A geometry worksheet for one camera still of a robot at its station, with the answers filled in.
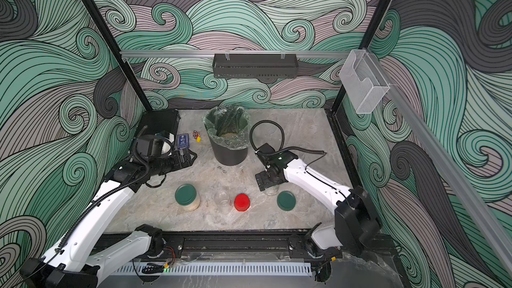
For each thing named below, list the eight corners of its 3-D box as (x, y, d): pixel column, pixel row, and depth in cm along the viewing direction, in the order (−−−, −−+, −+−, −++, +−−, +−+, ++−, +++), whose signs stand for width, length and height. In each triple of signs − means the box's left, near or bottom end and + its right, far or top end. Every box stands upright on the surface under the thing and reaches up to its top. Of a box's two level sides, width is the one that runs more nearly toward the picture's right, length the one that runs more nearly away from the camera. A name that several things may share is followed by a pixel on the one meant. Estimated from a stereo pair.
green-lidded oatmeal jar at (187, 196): (180, 211, 84) (172, 202, 75) (184, 194, 89) (177, 183, 80) (198, 211, 84) (192, 202, 75) (201, 194, 89) (196, 183, 80)
